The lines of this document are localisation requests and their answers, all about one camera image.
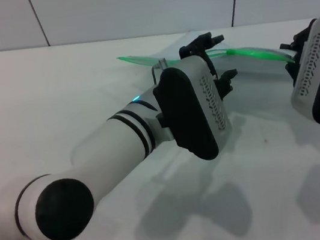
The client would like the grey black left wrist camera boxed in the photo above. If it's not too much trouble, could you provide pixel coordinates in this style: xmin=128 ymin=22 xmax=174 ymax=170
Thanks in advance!
xmin=148 ymin=52 xmax=237 ymax=168

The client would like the grey camera cable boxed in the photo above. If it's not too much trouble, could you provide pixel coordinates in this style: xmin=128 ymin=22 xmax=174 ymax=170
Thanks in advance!
xmin=149 ymin=57 xmax=171 ymax=86

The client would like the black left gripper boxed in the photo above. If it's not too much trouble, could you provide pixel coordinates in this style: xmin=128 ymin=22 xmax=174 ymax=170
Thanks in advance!
xmin=176 ymin=29 xmax=243 ymax=108

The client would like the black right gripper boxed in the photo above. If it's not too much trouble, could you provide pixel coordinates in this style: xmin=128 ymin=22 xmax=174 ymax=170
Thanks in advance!
xmin=275 ymin=19 xmax=320 ymax=89

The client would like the clear green-zip document bag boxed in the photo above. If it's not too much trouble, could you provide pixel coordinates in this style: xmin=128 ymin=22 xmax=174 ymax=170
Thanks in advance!
xmin=113 ymin=16 xmax=297 ymax=104

